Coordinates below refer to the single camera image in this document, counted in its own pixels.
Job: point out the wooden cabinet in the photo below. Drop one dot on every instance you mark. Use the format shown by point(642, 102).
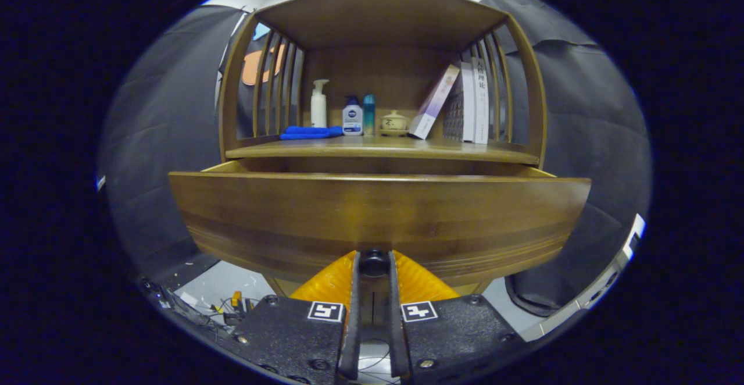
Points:
point(378, 18)

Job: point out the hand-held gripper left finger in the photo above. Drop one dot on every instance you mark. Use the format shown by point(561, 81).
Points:
point(290, 338)

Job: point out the white lotion bottle blue cap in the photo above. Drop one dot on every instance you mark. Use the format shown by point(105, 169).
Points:
point(352, 120)

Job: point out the wooden countertop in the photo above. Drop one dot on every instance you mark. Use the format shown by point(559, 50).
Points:
point(378, 148)

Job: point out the white board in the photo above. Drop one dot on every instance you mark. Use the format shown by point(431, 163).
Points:
point(581, 300)

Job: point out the wooden drawer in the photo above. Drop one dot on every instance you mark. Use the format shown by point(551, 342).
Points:
point(378, 216)

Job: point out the dark patterned book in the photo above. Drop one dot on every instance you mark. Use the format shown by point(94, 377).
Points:
point(456, 117)

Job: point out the beige lidded teacup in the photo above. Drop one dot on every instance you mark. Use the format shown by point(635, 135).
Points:
point(394, 123)

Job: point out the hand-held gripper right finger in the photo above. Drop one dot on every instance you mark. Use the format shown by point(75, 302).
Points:
point(453, 332)

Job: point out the slim teal bottle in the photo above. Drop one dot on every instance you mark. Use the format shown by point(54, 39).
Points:
point(369, 114)

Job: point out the purple and white book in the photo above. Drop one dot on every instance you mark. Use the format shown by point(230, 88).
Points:
point(433, 106)

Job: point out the blue cloth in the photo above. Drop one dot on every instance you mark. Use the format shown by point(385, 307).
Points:
point(308, 132)

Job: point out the white pump bottle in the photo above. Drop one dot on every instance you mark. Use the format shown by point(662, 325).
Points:
point(318, 111)

